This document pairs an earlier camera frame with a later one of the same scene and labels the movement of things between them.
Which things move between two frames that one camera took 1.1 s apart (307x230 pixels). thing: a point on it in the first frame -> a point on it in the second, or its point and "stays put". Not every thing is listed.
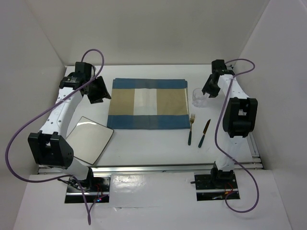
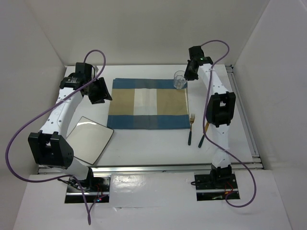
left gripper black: (102, 92) stays put
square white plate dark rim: (87, 139) stays put
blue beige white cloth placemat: (148, 103) stays put
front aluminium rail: (152, 168) stays put
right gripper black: (206, 88) -> (188, 75)
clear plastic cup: (199, 99) -> (179, 79)
